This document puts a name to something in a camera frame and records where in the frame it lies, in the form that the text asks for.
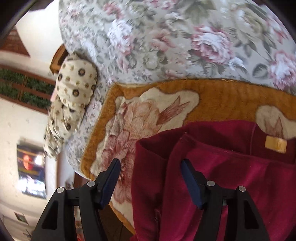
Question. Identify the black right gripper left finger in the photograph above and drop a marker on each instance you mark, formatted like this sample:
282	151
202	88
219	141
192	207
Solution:
57	221

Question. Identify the orange floral plush blanket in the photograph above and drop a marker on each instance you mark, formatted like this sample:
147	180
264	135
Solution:
131	112

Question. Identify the grey floral bed cover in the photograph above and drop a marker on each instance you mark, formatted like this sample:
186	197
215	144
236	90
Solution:
141	42

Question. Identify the cream spotted pillow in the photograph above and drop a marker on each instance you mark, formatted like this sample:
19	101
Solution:
74	88

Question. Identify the dark red knit garment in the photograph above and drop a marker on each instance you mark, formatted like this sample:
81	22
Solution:
224	180

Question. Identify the wooden chair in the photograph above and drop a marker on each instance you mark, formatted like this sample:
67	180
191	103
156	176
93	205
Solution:
58	58

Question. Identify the wall poster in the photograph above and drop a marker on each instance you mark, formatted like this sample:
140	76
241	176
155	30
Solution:
31	171

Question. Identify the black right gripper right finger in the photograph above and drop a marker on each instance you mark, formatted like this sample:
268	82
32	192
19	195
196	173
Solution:
243	221

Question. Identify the wooden wall shelf with plants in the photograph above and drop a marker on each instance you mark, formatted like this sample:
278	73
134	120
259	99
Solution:
26	89

